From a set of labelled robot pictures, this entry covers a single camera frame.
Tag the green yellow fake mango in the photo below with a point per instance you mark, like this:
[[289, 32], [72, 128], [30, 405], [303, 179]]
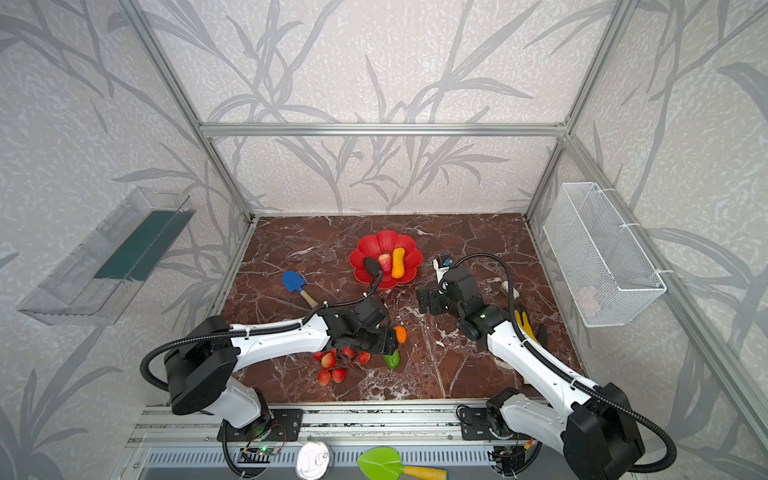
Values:
[[393, 361]]

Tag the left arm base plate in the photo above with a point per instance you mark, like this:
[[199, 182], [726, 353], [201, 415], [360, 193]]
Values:
[[280, 425]]

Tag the green toy shovel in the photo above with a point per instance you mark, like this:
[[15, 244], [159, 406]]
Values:
[[384, 463]]

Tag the green circuit board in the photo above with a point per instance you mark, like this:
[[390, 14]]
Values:
[[258, 455]]

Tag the small fake orange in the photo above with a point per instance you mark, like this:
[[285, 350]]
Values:
[[401, 334]]

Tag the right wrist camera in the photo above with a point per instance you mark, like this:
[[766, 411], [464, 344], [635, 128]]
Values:
[[441, 264]]

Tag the white round disc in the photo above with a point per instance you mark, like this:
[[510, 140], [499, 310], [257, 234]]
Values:
[[314, 460]]

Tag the yellow black toy rake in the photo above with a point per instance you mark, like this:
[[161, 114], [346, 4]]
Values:
[[537, 334]]

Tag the clear plastic wall tray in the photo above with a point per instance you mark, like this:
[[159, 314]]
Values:
[[96, 282]]

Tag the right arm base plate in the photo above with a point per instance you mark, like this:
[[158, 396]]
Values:
[[474, 424]]

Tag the yellow orange fake squash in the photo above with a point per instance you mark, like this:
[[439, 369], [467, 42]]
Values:
[[398, 263]]

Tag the red flower-shaped fruit bowl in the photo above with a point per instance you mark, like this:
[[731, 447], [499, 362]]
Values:
[[386, 241]]

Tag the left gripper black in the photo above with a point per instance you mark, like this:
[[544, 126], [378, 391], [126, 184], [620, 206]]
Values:
[[384, 341]]

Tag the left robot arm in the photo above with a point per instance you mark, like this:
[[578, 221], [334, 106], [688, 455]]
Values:
[[197, 371]]

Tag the white handled tool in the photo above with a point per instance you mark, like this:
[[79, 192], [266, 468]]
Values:
[[509, 291]]

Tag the blue toy trowel wooden handle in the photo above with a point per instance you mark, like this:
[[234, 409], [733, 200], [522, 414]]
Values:
[[294, 283]]

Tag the white wire mesh basket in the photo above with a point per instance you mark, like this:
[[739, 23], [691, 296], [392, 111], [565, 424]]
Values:
[[608, 274]]

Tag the red fake grape bunch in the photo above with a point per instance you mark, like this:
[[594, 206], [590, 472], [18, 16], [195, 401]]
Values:
[[335, 363]]

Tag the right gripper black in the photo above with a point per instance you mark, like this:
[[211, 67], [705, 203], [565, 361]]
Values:
[[432, 300]]

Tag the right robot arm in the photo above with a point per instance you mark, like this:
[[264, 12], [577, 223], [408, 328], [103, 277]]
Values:
[[594, 427]]

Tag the fake strawberry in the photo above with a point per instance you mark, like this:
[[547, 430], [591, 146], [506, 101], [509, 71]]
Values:
[[385, 261]]

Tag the dark fake avocado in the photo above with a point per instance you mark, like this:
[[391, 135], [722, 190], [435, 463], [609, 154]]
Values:
[[372, 267]]

